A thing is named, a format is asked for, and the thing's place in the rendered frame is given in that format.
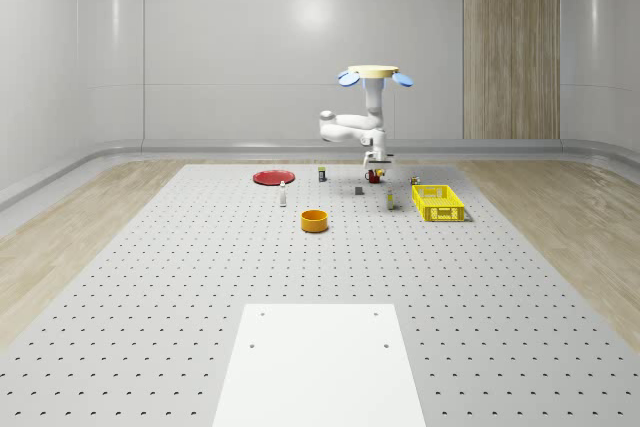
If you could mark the yellow bowl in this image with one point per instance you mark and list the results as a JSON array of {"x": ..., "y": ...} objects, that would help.
[{"x": 314, "y": 223}]

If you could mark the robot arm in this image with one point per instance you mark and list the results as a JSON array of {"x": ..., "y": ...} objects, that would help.
[{"x": 350, "y": 123}]

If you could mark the red mug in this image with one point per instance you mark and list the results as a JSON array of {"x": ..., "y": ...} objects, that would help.
[{"x": 372, "y": 178}]

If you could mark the small white bottle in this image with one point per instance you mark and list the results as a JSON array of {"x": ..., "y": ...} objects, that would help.
[{"x": 283, "y": 194}]

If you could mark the drone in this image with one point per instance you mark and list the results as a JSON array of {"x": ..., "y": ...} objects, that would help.
[{"x": 373, "y": 70}]

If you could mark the yellow basket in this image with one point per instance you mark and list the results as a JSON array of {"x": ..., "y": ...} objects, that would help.
[{"x": 439, "y": 209}]

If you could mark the red plate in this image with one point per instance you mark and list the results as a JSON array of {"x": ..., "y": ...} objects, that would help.
[{"x": 273, "y": 178}]

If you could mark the flat-sided can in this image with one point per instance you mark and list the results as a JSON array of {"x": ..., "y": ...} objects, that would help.
[{"x": 322, "y": 174}]

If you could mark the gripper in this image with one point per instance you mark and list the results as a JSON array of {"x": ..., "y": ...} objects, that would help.
[{"x": 378, "y": 157}]

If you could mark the banana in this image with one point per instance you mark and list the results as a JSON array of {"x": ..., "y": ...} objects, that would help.
[{"x": 382, "y": 174}]

